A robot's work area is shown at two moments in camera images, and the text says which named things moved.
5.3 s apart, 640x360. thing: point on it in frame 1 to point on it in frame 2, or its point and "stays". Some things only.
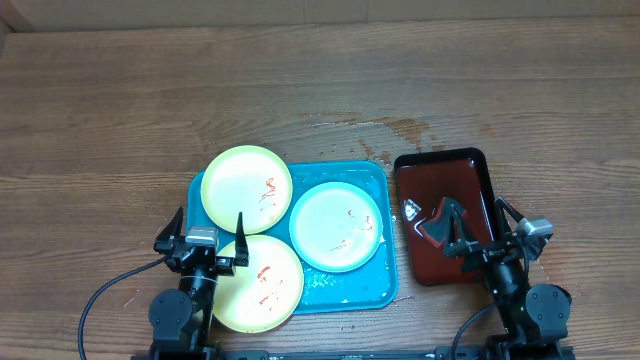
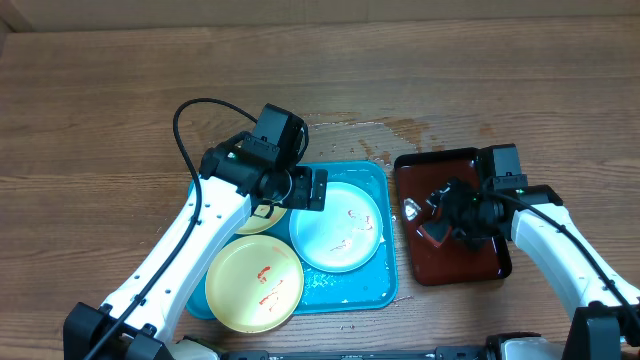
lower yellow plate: (264, 295) stays
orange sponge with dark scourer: (436, 229) stays
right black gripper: (490, 250) to (447, 211)
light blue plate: (336, 226) stays
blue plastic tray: (370, 288) stays
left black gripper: (225, 267) to (301, 198)
